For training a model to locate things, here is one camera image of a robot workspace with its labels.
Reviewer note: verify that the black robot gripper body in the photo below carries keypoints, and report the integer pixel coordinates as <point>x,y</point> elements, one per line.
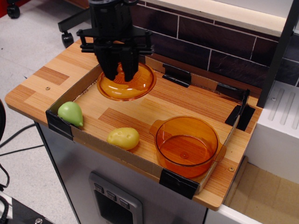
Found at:
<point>112,28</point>

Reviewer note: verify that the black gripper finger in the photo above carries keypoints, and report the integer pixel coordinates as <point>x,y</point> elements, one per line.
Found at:
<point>108,61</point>
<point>129,59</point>

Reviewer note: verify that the orange transparent pot lid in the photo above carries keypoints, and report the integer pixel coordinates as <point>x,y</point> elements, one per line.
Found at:
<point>142,83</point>

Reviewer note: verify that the orange transparent plastic pot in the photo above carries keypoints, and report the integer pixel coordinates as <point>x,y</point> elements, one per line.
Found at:
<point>186,145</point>

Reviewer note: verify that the black office chair base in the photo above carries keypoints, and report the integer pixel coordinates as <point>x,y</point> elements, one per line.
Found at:
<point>70,22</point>

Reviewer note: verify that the green toy pear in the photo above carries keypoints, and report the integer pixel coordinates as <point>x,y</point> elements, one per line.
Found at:
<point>72,113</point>

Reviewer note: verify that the cardboard fence with black tape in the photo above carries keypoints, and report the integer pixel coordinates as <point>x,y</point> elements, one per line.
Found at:
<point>181,89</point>

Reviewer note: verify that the yellow toy potato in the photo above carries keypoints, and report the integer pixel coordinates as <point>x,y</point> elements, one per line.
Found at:
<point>126,138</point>

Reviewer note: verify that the black caster wheel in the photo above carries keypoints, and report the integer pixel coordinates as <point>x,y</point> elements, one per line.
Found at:
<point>13,10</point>

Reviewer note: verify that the wooden shelf board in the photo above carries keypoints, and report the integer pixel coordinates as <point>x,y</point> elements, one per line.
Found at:
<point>229,14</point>

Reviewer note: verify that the grey toy oven panel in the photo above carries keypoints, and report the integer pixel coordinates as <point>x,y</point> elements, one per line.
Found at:
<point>115,205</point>

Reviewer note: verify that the white toy sink unit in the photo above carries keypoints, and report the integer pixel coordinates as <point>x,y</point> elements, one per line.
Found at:
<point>274,145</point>

